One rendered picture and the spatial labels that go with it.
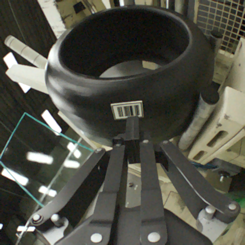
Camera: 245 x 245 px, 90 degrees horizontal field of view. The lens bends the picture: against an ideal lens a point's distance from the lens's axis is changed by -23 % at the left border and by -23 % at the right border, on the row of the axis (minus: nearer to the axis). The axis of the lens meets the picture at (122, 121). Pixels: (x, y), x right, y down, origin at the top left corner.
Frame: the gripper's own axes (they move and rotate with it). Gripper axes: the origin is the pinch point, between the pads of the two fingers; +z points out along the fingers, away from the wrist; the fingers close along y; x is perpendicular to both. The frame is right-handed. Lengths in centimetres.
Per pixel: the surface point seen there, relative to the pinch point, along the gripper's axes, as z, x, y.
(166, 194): 44, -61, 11
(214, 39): 31.8, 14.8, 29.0
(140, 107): 12.7, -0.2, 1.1
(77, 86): 17.3, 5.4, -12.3
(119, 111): 12.9, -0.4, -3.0
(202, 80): 19.0, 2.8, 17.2
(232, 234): 17, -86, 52
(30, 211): 460, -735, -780
